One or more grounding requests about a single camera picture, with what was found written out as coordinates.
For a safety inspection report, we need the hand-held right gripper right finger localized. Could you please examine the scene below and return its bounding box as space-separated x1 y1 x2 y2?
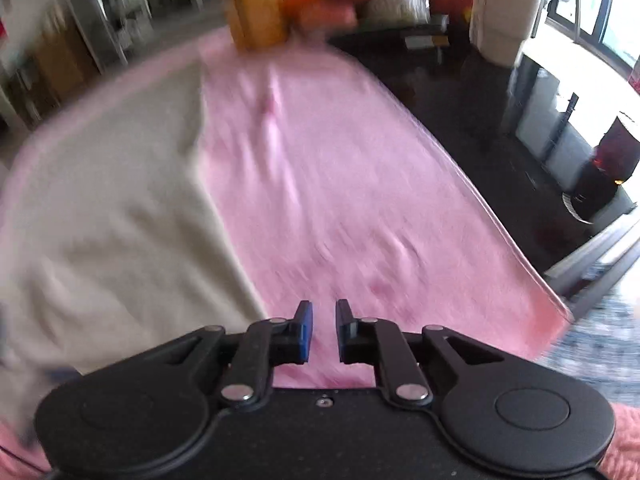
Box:
335 299 505 408

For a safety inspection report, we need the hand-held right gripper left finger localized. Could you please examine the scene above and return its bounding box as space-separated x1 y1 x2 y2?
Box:
150 300 314 408

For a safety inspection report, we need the cream knit garment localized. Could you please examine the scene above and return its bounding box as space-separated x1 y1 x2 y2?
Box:
0 62 269 431

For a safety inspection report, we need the pink printed blanket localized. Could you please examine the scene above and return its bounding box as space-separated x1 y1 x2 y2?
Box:
0 25 574 480

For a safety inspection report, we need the blue patterned cloth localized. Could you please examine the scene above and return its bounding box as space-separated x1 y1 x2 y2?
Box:
537 260 640 411

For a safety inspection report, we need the person's pink fleece clothing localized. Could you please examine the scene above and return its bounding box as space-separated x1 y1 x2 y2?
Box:
600 402 640 480

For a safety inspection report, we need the dark round heater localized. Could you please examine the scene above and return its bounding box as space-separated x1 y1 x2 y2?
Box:
562 112 640 224

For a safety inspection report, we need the tall orange plush toy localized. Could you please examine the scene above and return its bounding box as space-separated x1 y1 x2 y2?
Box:
222 0 289 52

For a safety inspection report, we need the white ribbed cushion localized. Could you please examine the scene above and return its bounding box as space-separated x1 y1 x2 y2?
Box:
362 0 431 24

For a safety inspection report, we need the white planter box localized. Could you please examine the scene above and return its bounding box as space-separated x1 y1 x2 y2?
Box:
470 0 544 68

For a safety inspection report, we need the wooden cabinet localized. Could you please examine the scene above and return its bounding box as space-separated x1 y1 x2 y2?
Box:
30 25 97 92

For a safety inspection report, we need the grey tall appliance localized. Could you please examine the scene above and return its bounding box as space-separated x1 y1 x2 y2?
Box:
66 0 129 69

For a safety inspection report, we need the dark framed window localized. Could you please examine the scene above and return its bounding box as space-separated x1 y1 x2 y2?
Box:
545 0 640 92

